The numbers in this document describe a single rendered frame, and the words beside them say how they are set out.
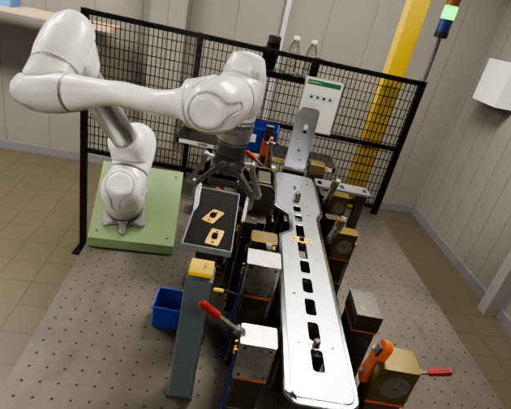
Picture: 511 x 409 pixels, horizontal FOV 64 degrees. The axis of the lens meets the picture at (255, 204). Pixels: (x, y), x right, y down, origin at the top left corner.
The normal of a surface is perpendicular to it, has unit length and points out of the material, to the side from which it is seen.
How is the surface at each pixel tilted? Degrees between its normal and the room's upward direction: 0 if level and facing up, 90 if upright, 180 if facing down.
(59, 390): 0
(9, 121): 90
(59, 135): 90
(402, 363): 0
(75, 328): 0
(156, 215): 42
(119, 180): 49
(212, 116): 88
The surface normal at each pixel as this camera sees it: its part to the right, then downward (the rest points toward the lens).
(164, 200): 0.21, -0.33
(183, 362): -0.03, 0.45
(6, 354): 0.20, -0.87
